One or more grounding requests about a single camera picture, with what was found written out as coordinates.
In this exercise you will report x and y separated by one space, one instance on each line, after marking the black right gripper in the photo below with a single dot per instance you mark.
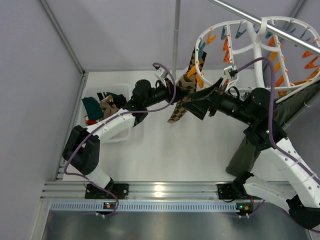
211 104

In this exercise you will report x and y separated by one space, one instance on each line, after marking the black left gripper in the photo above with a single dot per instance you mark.
170 92

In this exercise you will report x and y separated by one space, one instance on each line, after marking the beige brown argyle sock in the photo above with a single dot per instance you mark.
108 107

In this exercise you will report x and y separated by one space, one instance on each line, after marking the dark teal sock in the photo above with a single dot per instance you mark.
92 107

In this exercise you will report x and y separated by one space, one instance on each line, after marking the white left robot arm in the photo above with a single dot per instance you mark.
82 150

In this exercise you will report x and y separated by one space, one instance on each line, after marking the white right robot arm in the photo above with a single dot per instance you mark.
265 120

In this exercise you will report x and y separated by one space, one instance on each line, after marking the black socks pile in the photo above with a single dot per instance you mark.
118 99

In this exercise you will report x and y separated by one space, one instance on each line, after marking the white oval clip hanger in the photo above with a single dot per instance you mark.
240 37

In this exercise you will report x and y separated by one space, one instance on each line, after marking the white plastic laundry basket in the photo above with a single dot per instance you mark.
113 129

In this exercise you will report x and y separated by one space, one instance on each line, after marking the white drying rack stand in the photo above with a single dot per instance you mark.
178 50

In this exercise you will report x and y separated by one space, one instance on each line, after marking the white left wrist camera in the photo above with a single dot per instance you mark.
163 76

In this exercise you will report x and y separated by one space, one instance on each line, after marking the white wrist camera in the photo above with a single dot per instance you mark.
163 76
231 73

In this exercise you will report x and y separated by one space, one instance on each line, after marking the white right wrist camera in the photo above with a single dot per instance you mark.
231 73

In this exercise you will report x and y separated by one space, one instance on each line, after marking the dark green drawstring shorts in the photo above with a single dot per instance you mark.
247 153

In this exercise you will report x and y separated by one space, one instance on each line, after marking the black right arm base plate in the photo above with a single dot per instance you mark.
231 191

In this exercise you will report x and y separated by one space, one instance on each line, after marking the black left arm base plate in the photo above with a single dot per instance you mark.
120 190

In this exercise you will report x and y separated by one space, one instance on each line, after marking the aluminium mounting rail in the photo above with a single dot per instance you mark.
137 190

